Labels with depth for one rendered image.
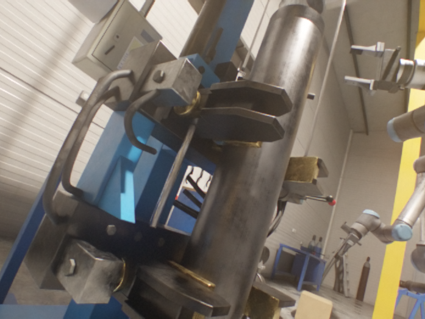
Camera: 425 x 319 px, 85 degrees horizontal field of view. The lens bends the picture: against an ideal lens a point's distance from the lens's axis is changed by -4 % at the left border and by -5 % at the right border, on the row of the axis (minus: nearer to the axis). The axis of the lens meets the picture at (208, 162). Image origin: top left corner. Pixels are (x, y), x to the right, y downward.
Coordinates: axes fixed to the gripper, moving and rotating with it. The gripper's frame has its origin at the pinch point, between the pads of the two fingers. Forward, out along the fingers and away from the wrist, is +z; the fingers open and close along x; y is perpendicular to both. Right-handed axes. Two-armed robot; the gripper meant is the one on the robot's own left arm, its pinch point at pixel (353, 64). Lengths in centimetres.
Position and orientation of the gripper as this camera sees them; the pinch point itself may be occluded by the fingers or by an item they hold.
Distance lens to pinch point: 101.2
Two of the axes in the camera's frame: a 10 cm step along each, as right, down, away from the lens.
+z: -9.1, -2.6, 3.3
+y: -2.4, -3.3, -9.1
